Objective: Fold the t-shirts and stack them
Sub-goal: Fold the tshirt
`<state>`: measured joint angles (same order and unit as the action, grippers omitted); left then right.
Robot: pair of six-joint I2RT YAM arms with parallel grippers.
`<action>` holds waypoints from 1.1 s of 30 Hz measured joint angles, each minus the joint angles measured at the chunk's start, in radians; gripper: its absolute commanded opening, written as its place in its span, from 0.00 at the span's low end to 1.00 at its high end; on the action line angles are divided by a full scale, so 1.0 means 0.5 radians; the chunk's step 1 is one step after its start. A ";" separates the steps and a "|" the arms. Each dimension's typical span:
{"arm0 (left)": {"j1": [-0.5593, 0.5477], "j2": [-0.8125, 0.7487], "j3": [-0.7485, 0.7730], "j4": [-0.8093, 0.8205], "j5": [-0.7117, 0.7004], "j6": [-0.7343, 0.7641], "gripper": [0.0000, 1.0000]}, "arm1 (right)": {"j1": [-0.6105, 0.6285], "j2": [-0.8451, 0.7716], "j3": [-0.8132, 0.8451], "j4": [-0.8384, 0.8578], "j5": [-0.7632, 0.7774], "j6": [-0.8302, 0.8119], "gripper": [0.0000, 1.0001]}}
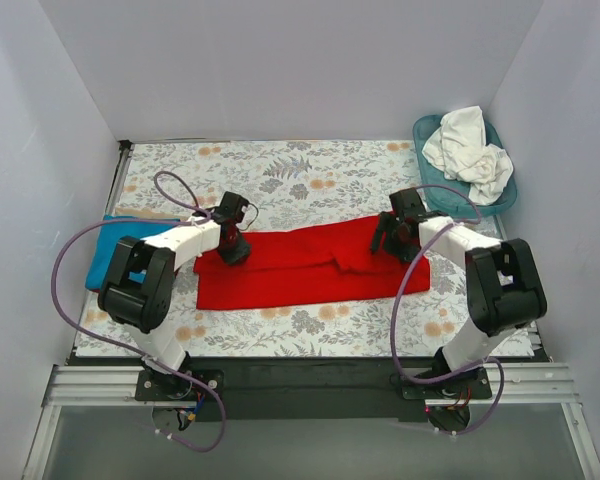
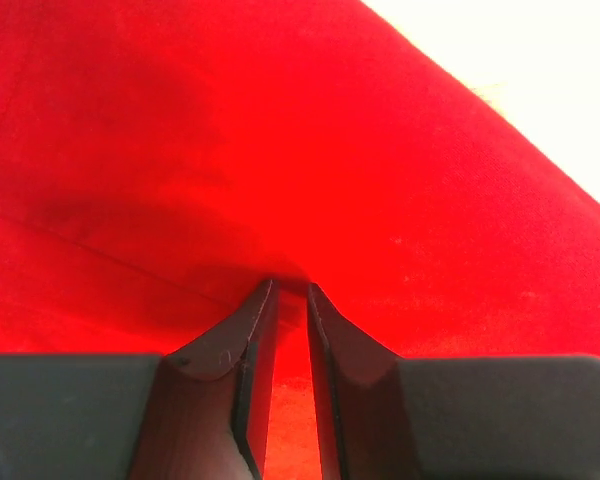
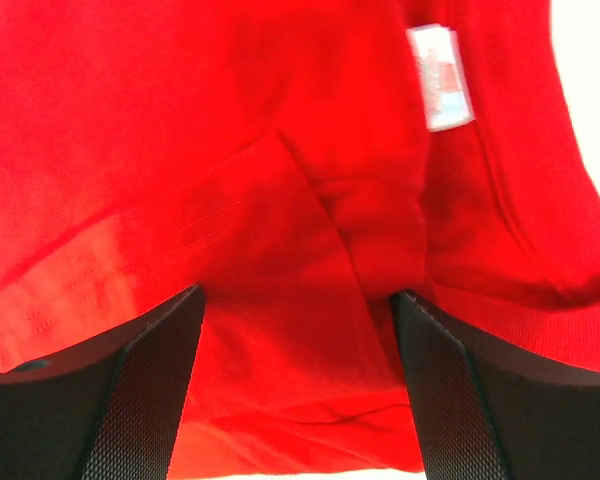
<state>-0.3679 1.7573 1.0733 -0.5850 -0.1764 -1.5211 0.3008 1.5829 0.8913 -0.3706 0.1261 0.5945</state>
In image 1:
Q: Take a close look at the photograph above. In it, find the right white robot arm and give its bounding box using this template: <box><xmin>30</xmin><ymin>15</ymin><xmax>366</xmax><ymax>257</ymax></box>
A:
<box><xmin>370</xmin><ymin>185</ymin><xmax>547</xmax><ymax>385</ymax></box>

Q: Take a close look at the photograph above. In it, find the red t-shirt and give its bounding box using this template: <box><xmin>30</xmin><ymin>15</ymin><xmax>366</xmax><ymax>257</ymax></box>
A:
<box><xmin>193</xmin><ymin>216</ymin><xmax>409</xmax><ymax>311</ymax></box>

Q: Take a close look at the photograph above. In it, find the folded blue t-shirt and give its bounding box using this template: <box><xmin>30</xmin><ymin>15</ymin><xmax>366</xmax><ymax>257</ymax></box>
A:
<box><xmin>85</xmin><ymin>215</ymin><xmax>179</xmax><ymax>292</ymax></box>

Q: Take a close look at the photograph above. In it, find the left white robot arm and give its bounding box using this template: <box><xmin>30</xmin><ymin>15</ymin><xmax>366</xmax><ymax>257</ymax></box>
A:
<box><xmin>98</xmin><ymin>192</ymin><xmax>251</xmax><ymax>374</ymax></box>

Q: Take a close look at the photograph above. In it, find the teal plastic basket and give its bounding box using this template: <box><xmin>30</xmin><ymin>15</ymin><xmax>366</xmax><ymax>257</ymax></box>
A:
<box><xmin>412</xmin><ymin>115</ymin><xmax>518</xmax><ymax>219</ymax></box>

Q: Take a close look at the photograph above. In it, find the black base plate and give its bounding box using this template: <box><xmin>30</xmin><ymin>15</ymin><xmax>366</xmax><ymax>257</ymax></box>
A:
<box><xmin>134</xmin><ymin>355</ymin><xmax>501</xmax><ymax>424</ymax></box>

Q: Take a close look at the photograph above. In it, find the folded tan t-shirt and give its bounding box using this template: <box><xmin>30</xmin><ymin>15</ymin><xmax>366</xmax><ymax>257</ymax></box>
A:
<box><xmin>114</xmin><ymin>208</ymin><xmax>182</xmax><ymax>220</ymax></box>

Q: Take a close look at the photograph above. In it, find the aluminium frame rail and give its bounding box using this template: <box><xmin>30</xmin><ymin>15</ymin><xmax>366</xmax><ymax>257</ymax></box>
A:
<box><xmin>22</xmin><ymin>363</ymin><xmax>156</xmax><ymax>480</ymax></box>

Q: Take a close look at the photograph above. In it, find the white crumpled t-shirt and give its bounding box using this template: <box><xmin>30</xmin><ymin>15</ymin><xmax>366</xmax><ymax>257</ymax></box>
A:
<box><xmin>423</xmin><ymin>106</ymin><xmax>514</xmax><ymax>206</ymax></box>

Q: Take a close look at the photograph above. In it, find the floral table mat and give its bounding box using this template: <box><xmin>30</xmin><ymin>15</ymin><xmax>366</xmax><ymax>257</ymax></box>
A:
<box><xmin>73</xmin><ymin>139</ymin><xmax>536</xmax><ymax>359</ymax></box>

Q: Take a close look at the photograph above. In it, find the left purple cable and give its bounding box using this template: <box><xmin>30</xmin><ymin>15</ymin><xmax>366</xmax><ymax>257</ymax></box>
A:
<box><xmin>51</xmin><ymin>170</ymin><xmax>227</xmax><ymax>454</ymax></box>

